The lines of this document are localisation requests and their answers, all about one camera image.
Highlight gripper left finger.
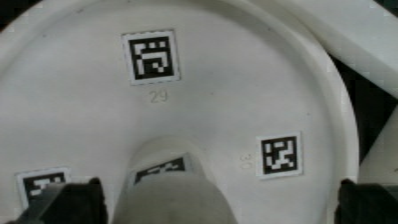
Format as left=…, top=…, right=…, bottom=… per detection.
left=13, top=177, right=109, bottom=224

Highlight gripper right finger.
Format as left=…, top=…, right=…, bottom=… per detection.
left=334, top=179, right=398, bottom=224

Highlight white cylindrical table leg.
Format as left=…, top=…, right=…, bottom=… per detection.
left=110, top=136, right=238, bottom=224

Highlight white round table top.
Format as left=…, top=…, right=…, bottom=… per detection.
left=0, top=0, right=359, bottom=224

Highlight white right fence bar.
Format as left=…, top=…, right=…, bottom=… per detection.
left=359, top=108, right=398, bottom=185

